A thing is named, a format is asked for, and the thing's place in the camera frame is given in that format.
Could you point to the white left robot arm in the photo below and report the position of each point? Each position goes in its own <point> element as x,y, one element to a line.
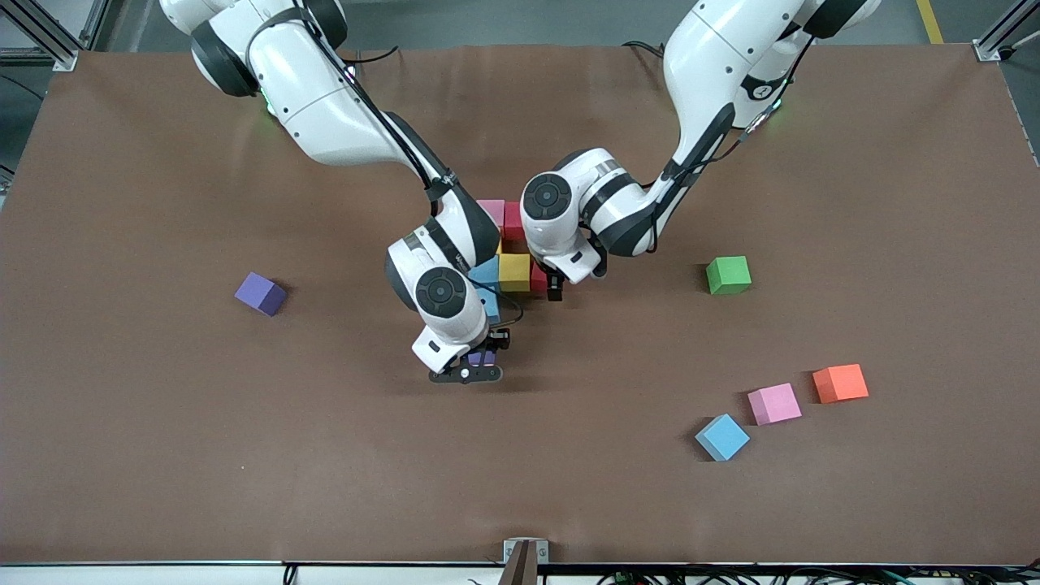
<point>707,65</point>

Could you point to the bright red foam block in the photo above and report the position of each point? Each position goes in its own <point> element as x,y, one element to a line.
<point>537,279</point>

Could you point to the green foam block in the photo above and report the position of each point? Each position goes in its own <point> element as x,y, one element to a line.
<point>728,275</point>

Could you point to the pink foam block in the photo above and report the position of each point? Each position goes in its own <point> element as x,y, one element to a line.
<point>494,213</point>
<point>774,405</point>

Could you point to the blue foam block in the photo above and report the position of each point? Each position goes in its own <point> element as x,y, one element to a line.
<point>487,272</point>
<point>722,437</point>
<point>491,305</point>

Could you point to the dark red foam block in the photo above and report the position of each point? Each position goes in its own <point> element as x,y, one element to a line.
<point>513,221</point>

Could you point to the purple foam block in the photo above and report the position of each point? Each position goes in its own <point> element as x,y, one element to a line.
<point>479,357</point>
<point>260,294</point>

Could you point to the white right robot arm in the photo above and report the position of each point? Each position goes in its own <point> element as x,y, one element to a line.
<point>325,106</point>

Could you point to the brown table mat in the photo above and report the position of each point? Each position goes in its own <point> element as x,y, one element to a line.
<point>520,487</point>

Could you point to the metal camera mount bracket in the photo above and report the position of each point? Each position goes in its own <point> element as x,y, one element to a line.
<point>512,551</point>

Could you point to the aluminium frame profile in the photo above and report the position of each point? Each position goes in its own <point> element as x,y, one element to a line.
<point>1003,32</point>
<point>96,20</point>
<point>65,61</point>

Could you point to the orange foam block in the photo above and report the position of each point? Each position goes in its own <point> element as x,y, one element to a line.
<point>840,383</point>

